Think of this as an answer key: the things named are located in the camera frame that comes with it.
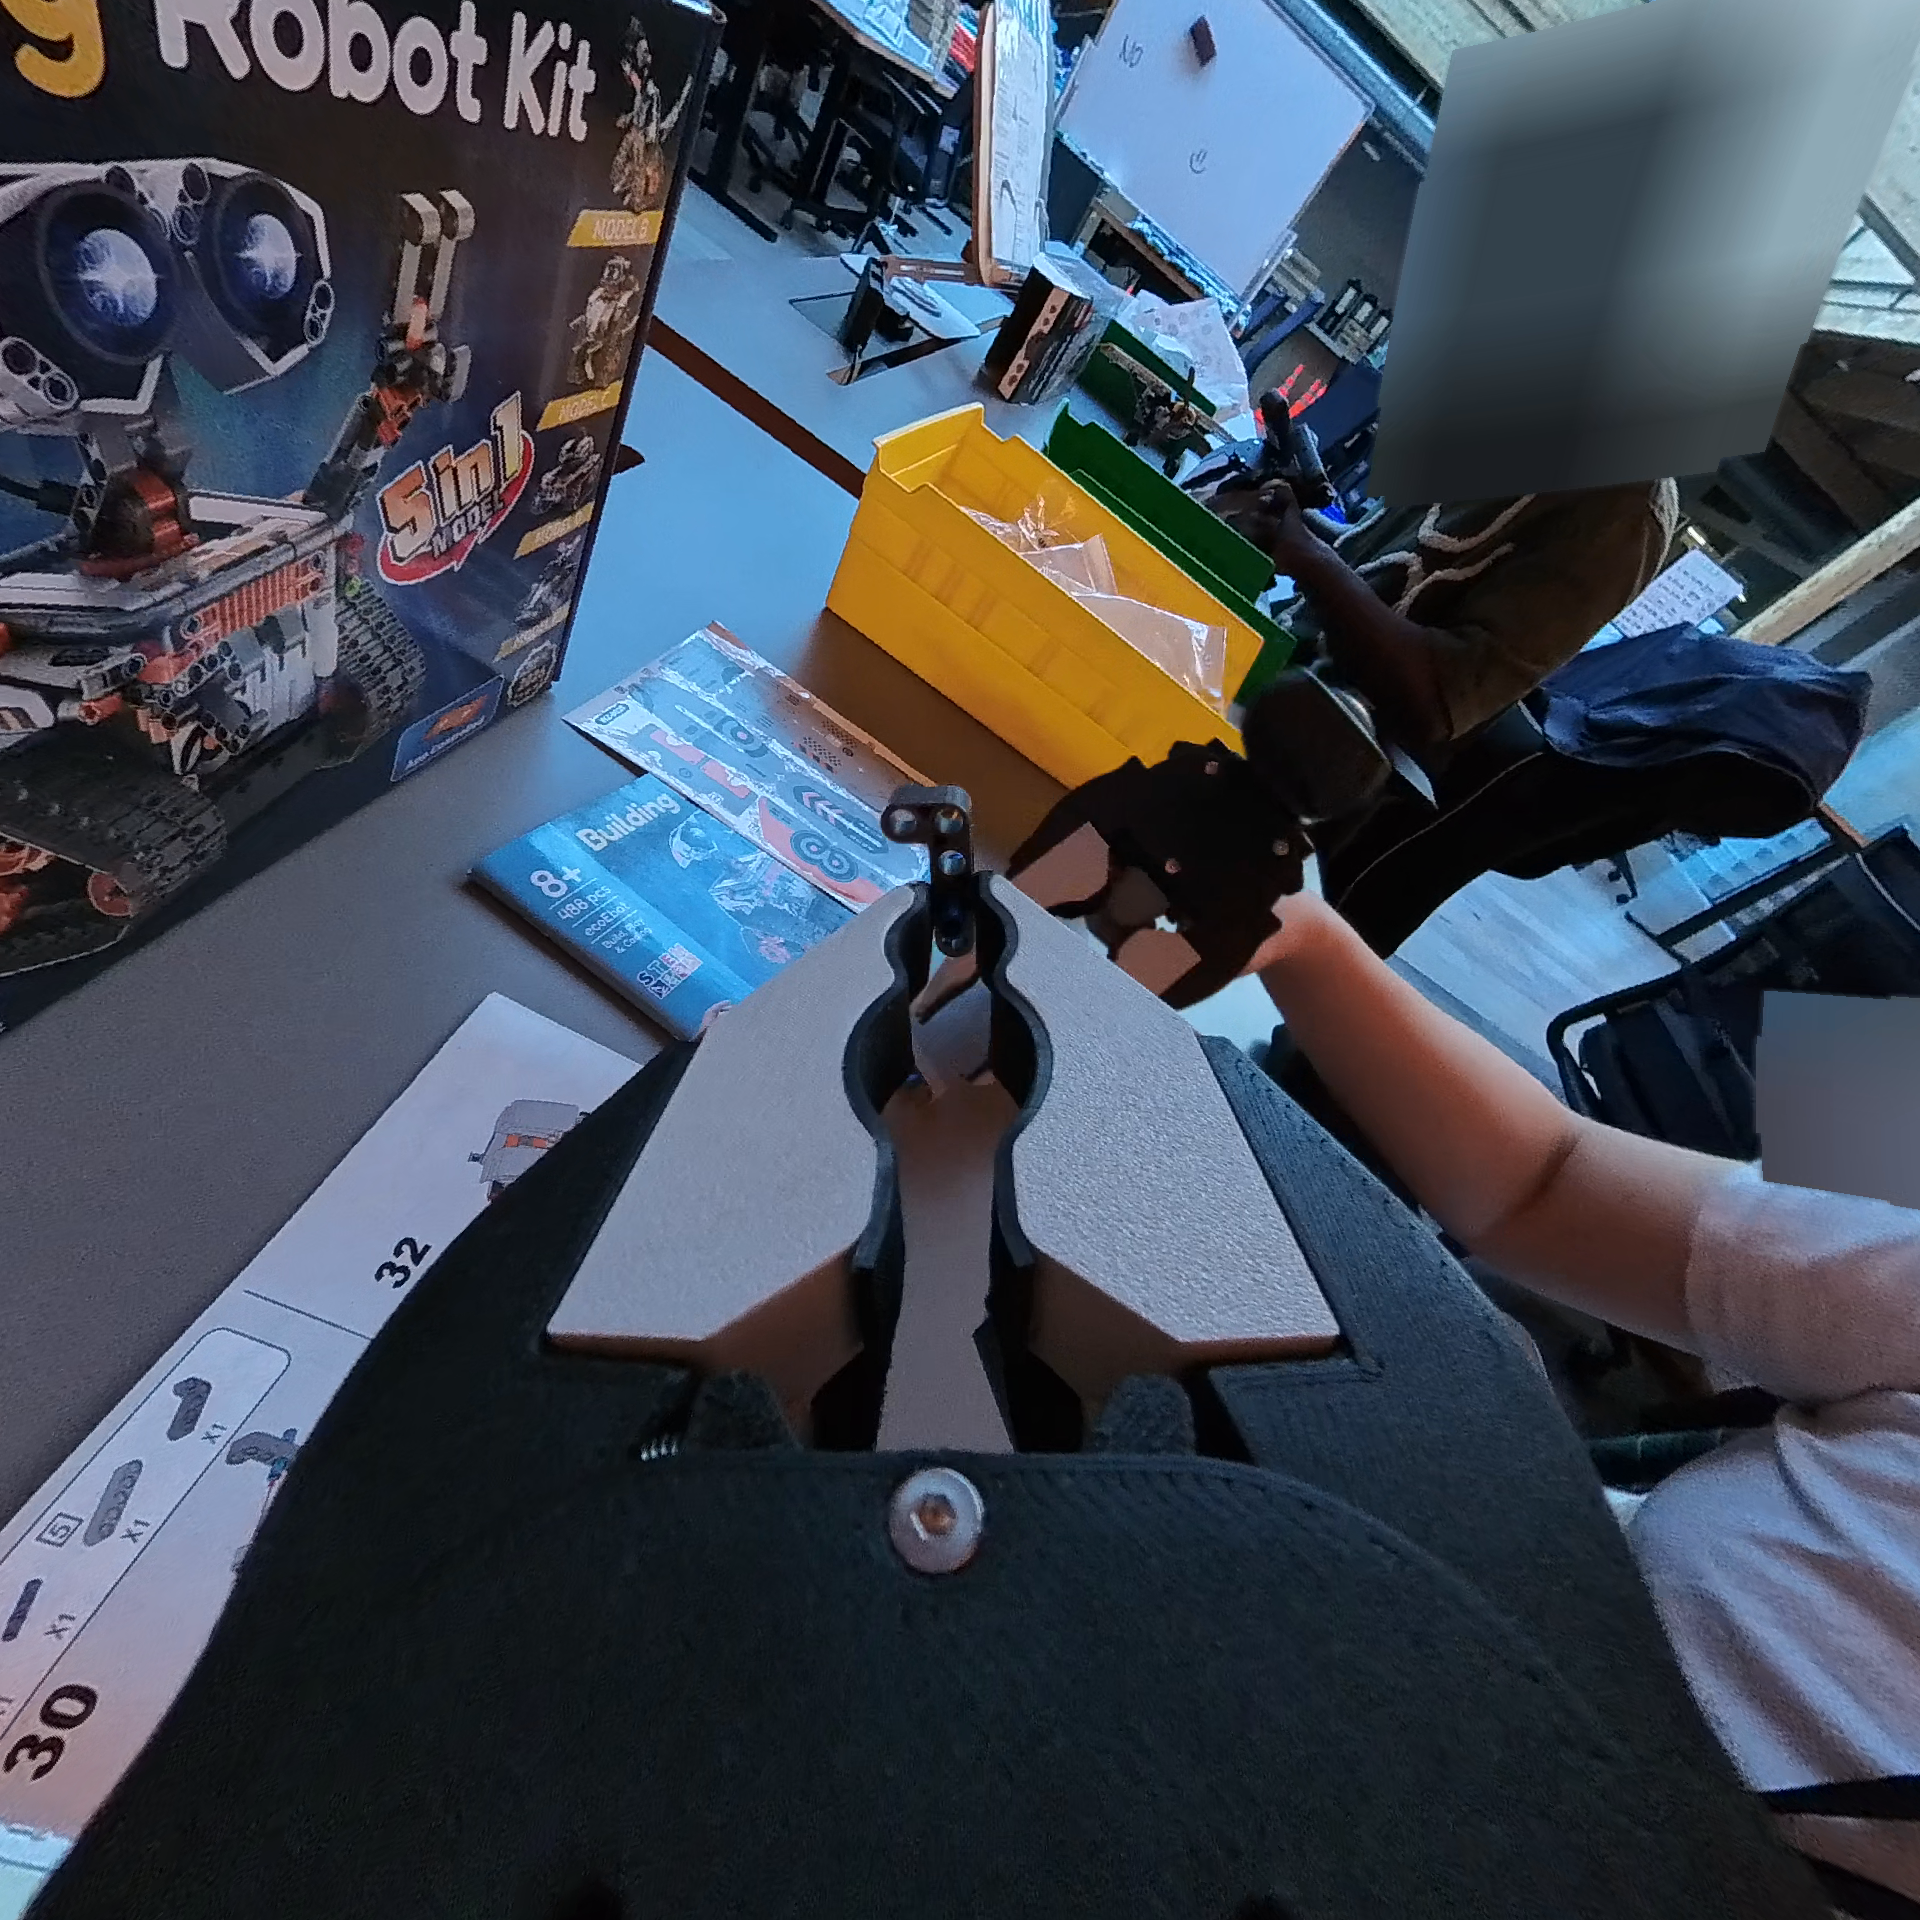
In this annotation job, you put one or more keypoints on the open white instruction booklet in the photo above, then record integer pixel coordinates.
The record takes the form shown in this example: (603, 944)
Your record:
(224, 1426)

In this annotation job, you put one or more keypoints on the black phone stand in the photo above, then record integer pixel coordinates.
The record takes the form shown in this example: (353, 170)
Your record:
(863, 307)

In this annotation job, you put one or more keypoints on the yellow plastic bin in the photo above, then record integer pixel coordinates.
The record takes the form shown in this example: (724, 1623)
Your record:
(973, 600)

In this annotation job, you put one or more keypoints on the whiteboard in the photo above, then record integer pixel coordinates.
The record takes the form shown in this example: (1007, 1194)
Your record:
(1213, 135)

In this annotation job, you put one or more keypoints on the clear plastic bag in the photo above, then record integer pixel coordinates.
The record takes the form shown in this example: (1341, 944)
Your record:
(1108, 579)

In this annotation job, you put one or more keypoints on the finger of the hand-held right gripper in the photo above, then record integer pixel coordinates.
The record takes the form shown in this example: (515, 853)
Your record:
(1184, 960)
(1077, 875)

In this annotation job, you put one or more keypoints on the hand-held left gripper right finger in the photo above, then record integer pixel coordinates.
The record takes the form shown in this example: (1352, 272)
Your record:
(1170, 1172)

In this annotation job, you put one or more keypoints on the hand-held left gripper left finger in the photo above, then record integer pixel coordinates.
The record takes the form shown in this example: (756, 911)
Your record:
(705, 1172)

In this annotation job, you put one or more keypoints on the robot sticker sheet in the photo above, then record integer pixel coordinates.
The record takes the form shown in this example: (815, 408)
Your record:
(751, 751)

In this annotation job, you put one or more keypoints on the dark green plaid cloth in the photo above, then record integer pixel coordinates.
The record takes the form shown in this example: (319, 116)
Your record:
(1664, 1447)

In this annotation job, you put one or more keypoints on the grey holed beam with blue pin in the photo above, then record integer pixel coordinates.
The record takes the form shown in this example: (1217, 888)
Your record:
(922, 805)

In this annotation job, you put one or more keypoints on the grey desk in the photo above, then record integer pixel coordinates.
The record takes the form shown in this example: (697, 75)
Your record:
(300, 1079)

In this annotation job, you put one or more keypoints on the wooden easel board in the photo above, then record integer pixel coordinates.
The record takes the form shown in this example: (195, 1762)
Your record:
(1004, 150)

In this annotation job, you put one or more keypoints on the robot kit box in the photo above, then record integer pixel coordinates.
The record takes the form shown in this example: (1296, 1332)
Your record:
(300, 451)

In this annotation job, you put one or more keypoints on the green plastic bin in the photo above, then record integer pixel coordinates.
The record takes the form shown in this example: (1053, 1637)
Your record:
(1119, 375)
(1184, 510)

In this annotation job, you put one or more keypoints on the navy jacket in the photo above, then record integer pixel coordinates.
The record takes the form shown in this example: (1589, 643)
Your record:
(1693, 704)

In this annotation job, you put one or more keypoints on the person's right forearm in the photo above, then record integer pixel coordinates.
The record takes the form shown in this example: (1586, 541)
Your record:
(1424, 1095)

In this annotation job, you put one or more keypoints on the grey table with wooden edge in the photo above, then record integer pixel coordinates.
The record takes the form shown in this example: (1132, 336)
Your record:
(780, 284)

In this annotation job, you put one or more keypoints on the black office chair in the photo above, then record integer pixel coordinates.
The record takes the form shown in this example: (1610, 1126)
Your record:
(1651, 1050)

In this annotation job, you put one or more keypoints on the blue instruction booklet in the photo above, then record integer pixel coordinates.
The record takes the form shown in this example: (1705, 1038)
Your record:
(660, 886)

